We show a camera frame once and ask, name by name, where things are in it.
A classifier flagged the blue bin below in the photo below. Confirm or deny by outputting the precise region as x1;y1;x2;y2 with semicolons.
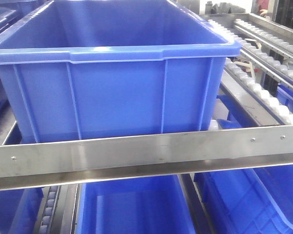
194;165;293;234
0;188;43;234
76;175;195;234

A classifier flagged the white roller conveyor track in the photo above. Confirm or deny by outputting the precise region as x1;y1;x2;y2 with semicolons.
208;19;293;126

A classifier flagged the blue bin below left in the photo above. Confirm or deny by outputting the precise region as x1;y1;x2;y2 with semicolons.
0;188;43;234

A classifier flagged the blue plastic crate on shelf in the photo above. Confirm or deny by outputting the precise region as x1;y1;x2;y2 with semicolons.
0;0;241;143

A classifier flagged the blue bin below centre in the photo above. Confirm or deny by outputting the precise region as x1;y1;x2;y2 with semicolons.
76;175;195;234

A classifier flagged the blue crate at far left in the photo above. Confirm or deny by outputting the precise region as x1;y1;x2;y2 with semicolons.
0;0;44;125

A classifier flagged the left narrow roller track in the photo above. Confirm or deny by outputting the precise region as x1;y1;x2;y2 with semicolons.
38;186;61;234

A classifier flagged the blue bin below right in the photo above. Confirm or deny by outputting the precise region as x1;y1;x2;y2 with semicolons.
194;165;293;234

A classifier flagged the stainless steel shelf rack frame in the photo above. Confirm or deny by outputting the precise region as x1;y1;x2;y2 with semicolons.
0;125;293;190

